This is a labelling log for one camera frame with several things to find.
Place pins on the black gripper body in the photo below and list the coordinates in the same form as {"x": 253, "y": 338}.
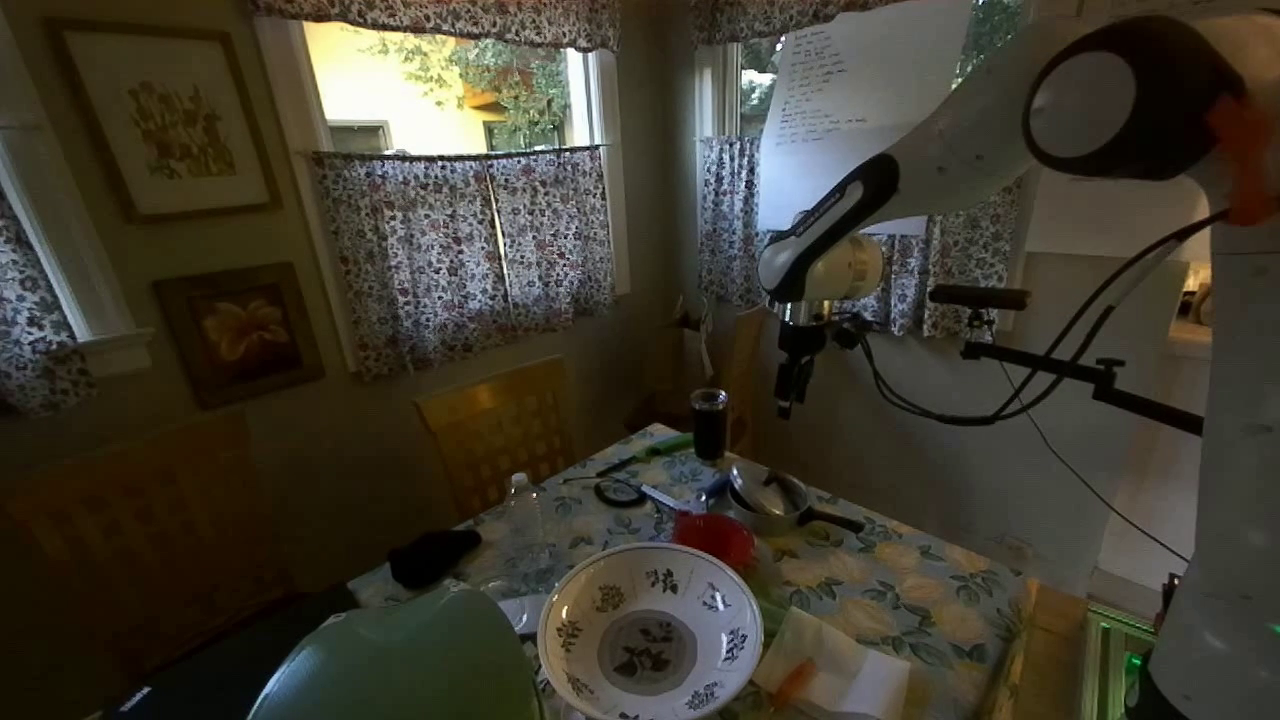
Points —
{"x": 801, "y": 343}

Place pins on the silver lid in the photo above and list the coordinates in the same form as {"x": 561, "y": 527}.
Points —
{"x": 754, "y": 488}

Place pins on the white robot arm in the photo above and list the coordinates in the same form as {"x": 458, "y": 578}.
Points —
{"x": 962, "y": 146}

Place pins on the floral cafe curtain panel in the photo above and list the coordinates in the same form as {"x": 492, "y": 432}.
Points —
{"x": 401, "y": 263}
{"x": 35, "y": 320}
{"x": 982, "y": 263}
{"x": 555, "y": 224}
{"x": 724, "y": 221}

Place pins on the white marker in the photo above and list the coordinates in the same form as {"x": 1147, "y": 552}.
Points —
{"x": 665, "y": 496}

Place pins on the green marker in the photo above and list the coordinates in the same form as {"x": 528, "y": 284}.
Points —
{"x": 640, "y": 458}

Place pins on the red plastic object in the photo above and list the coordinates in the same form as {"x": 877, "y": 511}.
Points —
{"x": 713, "y": 540}

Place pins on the lemon print tablecloth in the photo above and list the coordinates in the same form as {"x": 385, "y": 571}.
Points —
{"x": 881, "y": 587}

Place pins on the white paper sheet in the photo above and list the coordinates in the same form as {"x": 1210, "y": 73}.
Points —
{"x": 864, "y": 92}

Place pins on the white floral print bowl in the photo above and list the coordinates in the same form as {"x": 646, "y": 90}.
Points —
{"x": 648, "y": 635}

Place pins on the white paper napkin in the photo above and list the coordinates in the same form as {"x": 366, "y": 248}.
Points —
{"x": 833, "y": 666}

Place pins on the small clear bottle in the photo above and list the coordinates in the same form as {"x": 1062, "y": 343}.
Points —
{"x": 516, "y": 480}

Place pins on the wooden chair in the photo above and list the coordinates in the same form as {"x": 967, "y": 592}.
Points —
{"x": 500, "y": 432}

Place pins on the floral curtain valance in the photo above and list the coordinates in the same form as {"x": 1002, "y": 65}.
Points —
{"x": 440, "y": 18}
{"x": 775, "y": 13}

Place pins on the black cloth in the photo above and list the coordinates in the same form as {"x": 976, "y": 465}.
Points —
{"x": 434, "y": 552}

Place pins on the dark framed picture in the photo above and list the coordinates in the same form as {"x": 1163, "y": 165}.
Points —
{"x": 243, "y": 333}

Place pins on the wooden bench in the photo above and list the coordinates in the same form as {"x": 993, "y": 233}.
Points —
{"x": 134, "y": 533}

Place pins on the botanical framed picture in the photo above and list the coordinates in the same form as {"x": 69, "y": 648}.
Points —
{"x": 167, "y": 123}

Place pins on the black camera stand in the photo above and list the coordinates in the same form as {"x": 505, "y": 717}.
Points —
{"x": 1066, "y": 367}

